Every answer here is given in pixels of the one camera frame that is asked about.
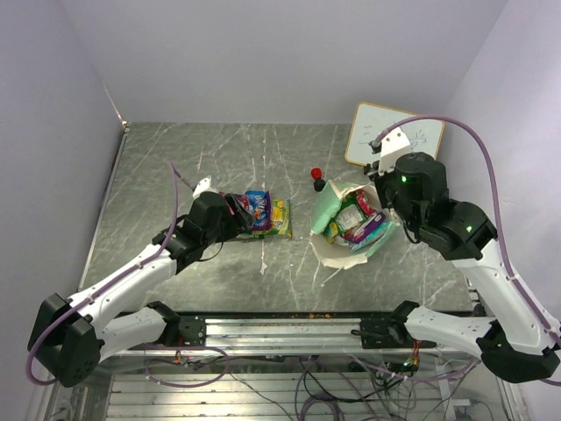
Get blue purple snack packet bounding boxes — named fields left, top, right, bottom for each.
left=245, top=190, right=272, bottom=232

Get yellow Fox's candy bag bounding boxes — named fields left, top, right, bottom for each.
left=265, top=199, right=293, bottom=238

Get green patterned paper bag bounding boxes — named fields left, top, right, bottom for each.
left=310, top=181, right=399, bottom=269

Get green snack packet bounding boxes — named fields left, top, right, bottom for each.
left=236, top=232, right=266, bottom=240

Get purple pink snack packet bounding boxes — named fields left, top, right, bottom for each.
left=342, top=211, right=386, bottom=244

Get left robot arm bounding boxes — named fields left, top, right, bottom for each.
left=25, top=191, right=253, bottom=388

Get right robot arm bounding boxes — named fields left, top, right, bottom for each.
left=369, top=153, right=560, bottom=383

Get small whiteboard with writing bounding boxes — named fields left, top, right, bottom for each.
left=344, top=102, right=446, bottom=167

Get red and black marker cap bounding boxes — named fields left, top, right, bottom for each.
left=310, top=168, right=326, bottom=192

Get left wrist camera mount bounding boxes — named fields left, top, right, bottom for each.
left=192, top=175, right=217, bottom=199

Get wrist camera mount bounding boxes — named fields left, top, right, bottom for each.
left=369, top=128, right=412, bottom=175
left=192, top=175, right=217, bottom=199

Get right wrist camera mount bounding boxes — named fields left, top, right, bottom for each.
left=369, top=128, right=412, bottom=175

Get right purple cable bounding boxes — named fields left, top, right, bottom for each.
left=372, top=114, right=561, bottom=387

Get purple cable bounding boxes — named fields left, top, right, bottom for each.
left=372, top=114, right=561, bottom=387
left=25, top=161, right=233, bottom=389

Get aluminium rail frame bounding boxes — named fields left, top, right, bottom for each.
left=87, top=313, right=483, bottom=359

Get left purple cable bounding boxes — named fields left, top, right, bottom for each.
left=25, top=161, right=233, bottom=389

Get tangled cables under frame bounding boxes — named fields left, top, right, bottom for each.
left=144, top=337, right=483, bottom=421

